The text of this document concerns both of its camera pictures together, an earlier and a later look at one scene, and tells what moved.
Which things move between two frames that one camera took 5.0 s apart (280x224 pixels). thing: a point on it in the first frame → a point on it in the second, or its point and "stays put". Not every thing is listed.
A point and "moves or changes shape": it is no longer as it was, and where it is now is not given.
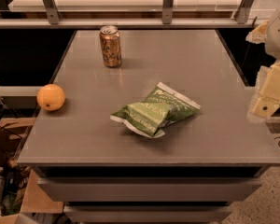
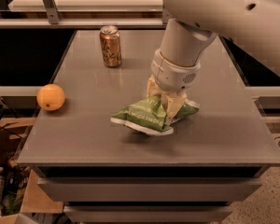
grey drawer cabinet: x=105 y=173 stays put
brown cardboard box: x=36 y=201 stays put
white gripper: x=278 y=36 → x=174 y=74
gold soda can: x=111 y=47 stays put
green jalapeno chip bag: x=163 y=106 moves or changes shape
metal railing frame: x=53 y=21 stays put
